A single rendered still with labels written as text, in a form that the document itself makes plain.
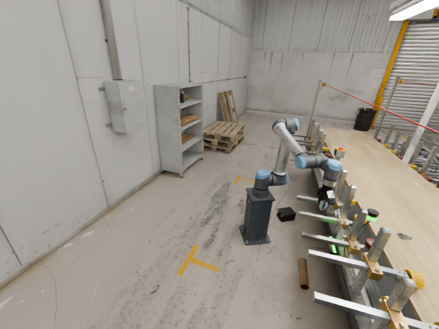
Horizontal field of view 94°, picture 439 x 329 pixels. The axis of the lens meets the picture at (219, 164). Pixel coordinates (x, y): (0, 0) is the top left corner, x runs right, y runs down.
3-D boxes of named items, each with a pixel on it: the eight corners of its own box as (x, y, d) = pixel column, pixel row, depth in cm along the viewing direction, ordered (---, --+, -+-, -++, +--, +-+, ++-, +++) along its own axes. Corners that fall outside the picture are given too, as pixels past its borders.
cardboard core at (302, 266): (300, 282, 190) (298, 256, 216) (298, 288, 193) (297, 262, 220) (309, 285, 188) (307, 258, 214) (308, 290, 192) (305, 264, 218)
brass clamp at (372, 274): (367, 278, 104) (371, 271, 102) (358, 257, 116) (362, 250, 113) (381, 282, 102) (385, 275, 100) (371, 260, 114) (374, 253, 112)
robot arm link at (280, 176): (266, 181, 231) (279, 115, 194) (281, 180, 234) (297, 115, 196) (272, 188, 218) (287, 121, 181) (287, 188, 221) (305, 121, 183)
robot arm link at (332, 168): (336, 158, 139) (346, 164, 131) (331, 174, 145) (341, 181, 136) (323, 158, 138) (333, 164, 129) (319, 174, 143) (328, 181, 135)
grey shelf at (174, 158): (161, 173, 385) (152, 85, 317) (185, 155, 461) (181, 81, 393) (181, 177, 371) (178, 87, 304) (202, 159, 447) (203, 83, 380)
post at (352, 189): (332, 237, 165) (351, 186, 144) (332, 234, 168) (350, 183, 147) (337, 238, 164) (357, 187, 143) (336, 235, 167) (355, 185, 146)
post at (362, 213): (338, 265, 144) (362, 211, 123) (338, 261, 147) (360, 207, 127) (344, 266, 144) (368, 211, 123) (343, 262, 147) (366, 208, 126)
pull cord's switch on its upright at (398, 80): (372, 146, 355) (399, 76, 307) (370, 143, 368) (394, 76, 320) (378, 146, 353) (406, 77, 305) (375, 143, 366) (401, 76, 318)
